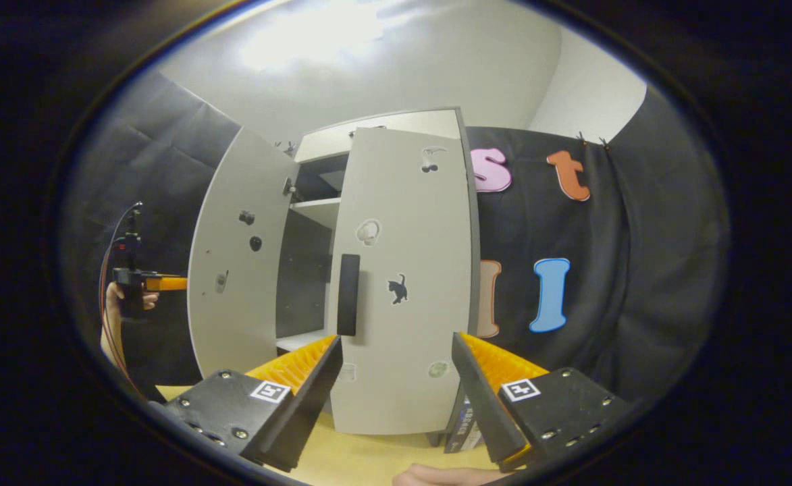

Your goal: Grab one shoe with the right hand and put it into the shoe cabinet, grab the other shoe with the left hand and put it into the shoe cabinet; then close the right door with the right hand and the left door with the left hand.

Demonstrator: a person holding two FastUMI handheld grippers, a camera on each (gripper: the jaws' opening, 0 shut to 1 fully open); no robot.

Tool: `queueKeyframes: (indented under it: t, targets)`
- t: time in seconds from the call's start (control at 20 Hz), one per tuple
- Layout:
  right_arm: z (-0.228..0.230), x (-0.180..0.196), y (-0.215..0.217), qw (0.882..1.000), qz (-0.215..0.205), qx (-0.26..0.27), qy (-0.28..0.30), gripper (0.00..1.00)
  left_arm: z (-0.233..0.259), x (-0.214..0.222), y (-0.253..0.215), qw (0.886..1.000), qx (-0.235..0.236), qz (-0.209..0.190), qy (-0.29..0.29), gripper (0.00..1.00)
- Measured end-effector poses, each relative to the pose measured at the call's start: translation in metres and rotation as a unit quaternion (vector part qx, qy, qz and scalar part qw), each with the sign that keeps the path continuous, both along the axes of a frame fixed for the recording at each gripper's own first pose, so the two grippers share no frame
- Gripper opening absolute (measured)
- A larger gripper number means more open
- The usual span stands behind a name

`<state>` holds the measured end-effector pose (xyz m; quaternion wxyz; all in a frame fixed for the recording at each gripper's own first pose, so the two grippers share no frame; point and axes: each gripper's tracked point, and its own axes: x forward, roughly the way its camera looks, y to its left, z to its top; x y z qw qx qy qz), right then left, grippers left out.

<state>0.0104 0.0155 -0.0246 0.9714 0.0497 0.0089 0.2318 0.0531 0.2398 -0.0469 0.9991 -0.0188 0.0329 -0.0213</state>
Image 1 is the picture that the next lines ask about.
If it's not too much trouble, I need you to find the thin dark cable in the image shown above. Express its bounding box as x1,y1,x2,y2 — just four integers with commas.
97,201,145,400

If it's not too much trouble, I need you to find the white grey shoe cabinet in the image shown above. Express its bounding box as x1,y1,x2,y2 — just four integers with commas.
274,108,483,448

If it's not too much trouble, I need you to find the white cabinet shelf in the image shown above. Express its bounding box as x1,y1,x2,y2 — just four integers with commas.
290,198,341,230

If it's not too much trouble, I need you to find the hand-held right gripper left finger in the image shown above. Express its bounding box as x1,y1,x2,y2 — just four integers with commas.
164,334,344,473

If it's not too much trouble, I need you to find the white cabinet door phone sticker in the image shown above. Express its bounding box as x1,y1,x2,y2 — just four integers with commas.
188,126,300,389

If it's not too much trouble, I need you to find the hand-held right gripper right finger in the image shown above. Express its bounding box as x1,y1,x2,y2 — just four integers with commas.
451,332,629,473

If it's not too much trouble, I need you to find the dark printed box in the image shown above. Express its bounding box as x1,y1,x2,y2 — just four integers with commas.
444,397,485,454

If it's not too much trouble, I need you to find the black backdrop cloth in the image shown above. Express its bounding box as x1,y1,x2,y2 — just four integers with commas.
61,71,731,406

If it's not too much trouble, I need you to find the white cabinet door cat sticker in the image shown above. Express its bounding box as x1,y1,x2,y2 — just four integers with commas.
328,126,474,436

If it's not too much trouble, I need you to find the black door handle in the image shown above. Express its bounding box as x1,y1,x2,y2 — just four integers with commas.
337,254,361,336

